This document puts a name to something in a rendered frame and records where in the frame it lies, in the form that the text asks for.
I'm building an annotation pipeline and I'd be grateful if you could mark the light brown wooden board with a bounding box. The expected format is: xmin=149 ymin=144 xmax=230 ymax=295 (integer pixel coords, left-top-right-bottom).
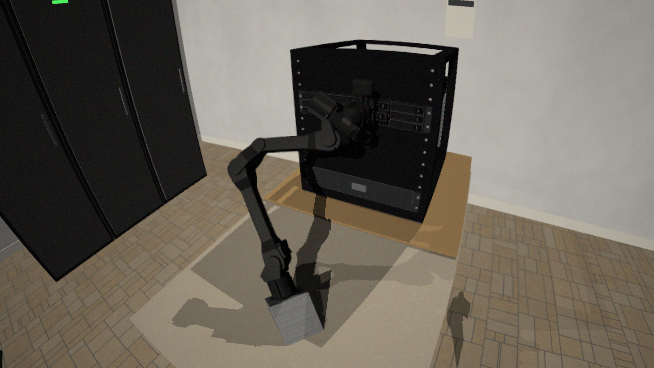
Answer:
xmin=263 ymin=151 xmax=472 ymax=258

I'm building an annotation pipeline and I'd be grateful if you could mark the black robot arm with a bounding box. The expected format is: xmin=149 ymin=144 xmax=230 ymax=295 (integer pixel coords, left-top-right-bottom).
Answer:
xmin=227 ymin=91 xmax=361 ymax=301

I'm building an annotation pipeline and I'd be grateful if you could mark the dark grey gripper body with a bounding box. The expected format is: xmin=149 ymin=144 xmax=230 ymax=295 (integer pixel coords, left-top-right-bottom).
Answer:
xmin=343 ymin=79 xmax=374 ymax=143

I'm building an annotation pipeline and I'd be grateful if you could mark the black server rack frame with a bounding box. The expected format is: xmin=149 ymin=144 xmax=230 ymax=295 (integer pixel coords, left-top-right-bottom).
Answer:
xmin=290 ymin=40 xmax=459 ymax=224

